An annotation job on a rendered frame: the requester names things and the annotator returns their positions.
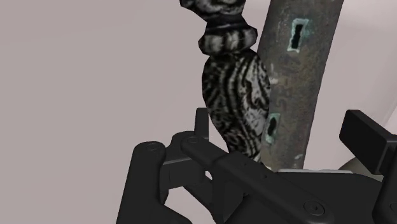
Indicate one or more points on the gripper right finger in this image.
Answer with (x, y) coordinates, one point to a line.
(369, 139)

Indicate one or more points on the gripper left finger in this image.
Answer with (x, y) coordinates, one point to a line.
(248, 176)

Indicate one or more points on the black white striped figure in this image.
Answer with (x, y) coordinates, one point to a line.
(235, 93)

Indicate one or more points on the grey brown slotted cylinder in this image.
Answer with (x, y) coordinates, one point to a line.
(297, 77)

